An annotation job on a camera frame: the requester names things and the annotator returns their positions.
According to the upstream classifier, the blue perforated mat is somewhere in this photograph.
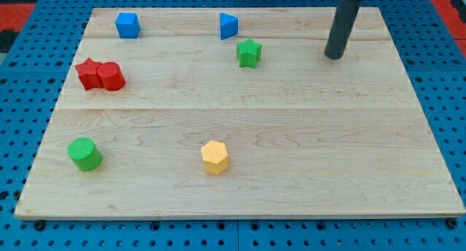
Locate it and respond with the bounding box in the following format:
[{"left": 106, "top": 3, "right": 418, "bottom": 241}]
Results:
[{"left": 1, "top": 0, "right": 465, "bottom": 250}]

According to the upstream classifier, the green star block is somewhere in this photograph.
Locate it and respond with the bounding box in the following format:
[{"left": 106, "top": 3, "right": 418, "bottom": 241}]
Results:
[{"left": 237, "top": 39, "right": 262, "bottom": 68}]

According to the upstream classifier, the red star block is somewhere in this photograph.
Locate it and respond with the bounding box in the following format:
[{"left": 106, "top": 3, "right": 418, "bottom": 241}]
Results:
[{"left": 75, "top": 58, "right": 103, "bottom": 90}]

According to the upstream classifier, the blue cube block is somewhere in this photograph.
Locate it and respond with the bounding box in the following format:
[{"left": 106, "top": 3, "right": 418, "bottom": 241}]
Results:
[{"left": 115, "top": 12, "right": 141, "bottom": 39}]

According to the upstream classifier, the yellow hexagon block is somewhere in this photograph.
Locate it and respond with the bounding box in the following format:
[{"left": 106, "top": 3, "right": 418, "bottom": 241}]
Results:
[{"left": 201, "top": 140, "right": 229, "bottom": 175}]

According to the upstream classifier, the red cylinder block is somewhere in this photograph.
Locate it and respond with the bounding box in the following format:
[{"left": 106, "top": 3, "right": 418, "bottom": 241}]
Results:
[{"left": 97, "top": 62, "right": 126, "bottom": 91}]

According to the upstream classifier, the green cylinder block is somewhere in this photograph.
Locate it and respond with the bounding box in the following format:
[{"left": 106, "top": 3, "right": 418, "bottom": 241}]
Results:
[{"left": 67, "top": 138, "right": 103, "bottom": 172}]

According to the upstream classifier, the blue triangle block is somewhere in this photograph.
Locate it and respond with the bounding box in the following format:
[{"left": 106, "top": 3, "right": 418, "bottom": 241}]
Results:
[{"left": 219, "top": 12, "right": 239, "bottom": 40}]

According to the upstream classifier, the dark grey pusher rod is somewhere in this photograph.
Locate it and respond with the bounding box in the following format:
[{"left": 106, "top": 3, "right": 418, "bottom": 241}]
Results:
[{"left": 324, "top": 0, "right": 362, "bottom": 60}]

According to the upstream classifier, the wooden board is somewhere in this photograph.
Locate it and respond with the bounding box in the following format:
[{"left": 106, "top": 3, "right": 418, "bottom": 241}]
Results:
[{"left": 15, "top": 7, "right": 465, "bottom": 220}]

